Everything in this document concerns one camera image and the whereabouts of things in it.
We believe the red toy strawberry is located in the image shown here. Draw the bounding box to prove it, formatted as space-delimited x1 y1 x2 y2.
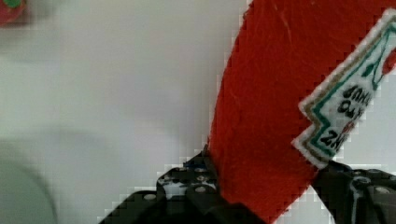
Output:
0 0 26 26

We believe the green mug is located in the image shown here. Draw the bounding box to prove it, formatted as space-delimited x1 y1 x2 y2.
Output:
0 141 59 224

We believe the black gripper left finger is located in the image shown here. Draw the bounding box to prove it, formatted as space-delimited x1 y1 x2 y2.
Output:
99 147 266 224

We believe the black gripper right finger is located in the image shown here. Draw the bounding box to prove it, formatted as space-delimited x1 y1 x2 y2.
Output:
312 161 396 224

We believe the red plush ketchup bottle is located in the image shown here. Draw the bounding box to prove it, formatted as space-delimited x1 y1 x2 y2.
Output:
208 0 395 223

